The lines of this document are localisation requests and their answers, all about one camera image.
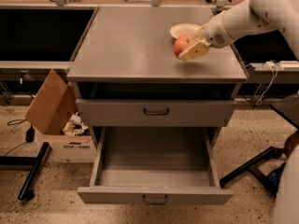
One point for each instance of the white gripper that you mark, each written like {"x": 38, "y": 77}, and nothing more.
{"x": 215, "y": 32}

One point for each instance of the red apple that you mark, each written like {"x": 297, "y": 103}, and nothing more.
{"x": 181, "y": 44}

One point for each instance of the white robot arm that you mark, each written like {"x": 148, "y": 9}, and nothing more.
{"x": 252, "y": 17}

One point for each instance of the grey drawer cabinet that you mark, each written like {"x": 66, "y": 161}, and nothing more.
{"x": 127, "y": 54}

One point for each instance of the white paper bowl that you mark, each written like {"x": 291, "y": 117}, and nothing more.
{"x": 187, "y": 29}

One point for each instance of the white power strip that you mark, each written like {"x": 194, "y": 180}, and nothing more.
{"x": 288, "y": 65}

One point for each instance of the blue plastic object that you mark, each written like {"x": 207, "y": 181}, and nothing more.
{"x": 275, "y": 176}

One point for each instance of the cardboard box with clutter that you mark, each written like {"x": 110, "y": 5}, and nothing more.
{"x": 51, "y": 114}

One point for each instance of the black stand frame right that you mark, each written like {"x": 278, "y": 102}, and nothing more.
{"x": 252, "y": 166}

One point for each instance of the black power adapter with cable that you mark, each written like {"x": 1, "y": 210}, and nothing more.
{"x": 29, "y": 136}

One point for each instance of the black table leg frame left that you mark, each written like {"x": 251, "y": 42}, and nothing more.
{"x": 33, "y": 165}

